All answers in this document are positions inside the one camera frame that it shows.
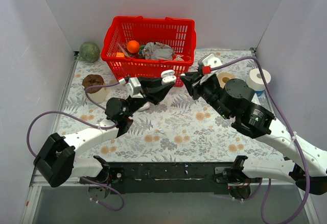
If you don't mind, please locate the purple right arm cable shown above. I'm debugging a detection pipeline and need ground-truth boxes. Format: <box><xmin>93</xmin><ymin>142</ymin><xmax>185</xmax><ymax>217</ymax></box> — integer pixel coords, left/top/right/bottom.
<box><xmin>209</xmin><ymin>56</ymin><xmax>311</xmax><ymax>224</ymax></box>

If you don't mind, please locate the green textured ball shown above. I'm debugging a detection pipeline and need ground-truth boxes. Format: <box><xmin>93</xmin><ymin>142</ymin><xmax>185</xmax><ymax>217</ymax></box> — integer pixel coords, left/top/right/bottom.
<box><xmin>79</xmin><ymin>42</ymin><xmax>101</xmax><ymax>63</ymax></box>

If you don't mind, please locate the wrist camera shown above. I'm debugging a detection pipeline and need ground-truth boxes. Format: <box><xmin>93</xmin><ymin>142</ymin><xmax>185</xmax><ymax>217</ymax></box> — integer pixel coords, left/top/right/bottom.
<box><xmin>198</xmin><ymin>54</ymin><xmax>222</xmax><ymax>75</ymax></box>
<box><xmin>118</xmin><ymin>77</ymin><xmax>144</xmax><ymax>98</ymax></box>

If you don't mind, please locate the blue tape roll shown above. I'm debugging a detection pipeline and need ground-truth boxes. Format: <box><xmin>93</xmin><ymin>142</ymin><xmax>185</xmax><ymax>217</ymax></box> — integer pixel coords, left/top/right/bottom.
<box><xmin>255</xmin><ymin>90</ymin><xmax>265</xmax><ymax>96</ymax></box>

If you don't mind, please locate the red plastic shopping basket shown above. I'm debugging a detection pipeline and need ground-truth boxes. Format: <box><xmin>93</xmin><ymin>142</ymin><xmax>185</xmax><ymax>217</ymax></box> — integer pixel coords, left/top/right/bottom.
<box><xmin>101</xmin><ymin>16</ymin><xmax>196</xmax><ymax>79</ymax></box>

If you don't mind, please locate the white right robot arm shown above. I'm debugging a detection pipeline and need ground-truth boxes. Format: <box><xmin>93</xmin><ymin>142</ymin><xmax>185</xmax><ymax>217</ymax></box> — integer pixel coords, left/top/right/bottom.
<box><xmin>180</xmin><ymin>72</ymin><xmax>326</xmax><ymax>195</ymax></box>

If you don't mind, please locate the orange fruit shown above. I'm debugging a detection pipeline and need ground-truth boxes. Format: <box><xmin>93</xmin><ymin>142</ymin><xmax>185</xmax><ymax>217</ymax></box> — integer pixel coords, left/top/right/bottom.
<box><xmin>126</xmin><ymin>40</ymin><xmax>140</xmax><ymax>54</ymax></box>

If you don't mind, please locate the beige paper roll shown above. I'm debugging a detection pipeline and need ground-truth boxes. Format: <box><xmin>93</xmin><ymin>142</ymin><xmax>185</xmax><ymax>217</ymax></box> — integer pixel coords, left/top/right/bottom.
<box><xmin>217</xmin><ymin>72</ymin><xmax>235</xmax><ymax>88</ymax></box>

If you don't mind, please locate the white toilet paper roll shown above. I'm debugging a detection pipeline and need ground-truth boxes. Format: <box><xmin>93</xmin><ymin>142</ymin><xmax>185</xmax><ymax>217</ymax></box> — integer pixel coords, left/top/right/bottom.
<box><xmin>246</xmin><ymin>68</ymin><xmax>271</xmax><ymax>92</ymax></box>

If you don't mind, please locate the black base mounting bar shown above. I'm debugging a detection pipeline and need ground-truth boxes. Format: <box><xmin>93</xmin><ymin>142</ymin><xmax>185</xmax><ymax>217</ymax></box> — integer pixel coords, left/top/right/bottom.
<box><xmin>79</xmin><ymin>161</ymin><xmax>256</xmax><ymax>194</ymax></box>

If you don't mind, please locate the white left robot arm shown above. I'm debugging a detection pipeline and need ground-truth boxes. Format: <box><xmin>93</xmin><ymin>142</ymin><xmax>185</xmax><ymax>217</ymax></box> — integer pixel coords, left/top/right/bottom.
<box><xmin>33</xmin><ymin>76</ymin><xmax>177</xmax><ymax>187</ymax></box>

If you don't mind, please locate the brown topped paper roll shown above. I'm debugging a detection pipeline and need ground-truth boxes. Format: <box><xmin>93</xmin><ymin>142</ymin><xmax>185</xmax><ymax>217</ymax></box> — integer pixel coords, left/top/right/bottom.
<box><xmin>82</xmin><ymin>74</ymin><xmax>108</xmax><ymax>104</ymax></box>

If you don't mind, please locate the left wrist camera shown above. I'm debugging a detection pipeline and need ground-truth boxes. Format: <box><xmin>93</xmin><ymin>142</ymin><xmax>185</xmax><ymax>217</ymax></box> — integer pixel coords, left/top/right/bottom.
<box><xmin>118</xmin><ymin>77</ymin><xmax>144</xmax><ymax>98</ymax></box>

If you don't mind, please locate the crumpled silver foil bag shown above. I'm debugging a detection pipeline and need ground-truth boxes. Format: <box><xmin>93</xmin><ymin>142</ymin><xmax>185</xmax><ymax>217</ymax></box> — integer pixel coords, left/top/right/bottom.
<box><xmin>142</xmin><ymin>42</ymin><xmax>175</xmax><ymax>60</ymax></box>

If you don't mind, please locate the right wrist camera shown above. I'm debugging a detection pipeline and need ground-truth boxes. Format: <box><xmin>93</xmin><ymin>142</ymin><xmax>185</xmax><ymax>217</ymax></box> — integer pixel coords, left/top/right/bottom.
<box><xmin>198</xmin><ymin>54</ymin><xmax>222</xmax><ymax>75</ymax></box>

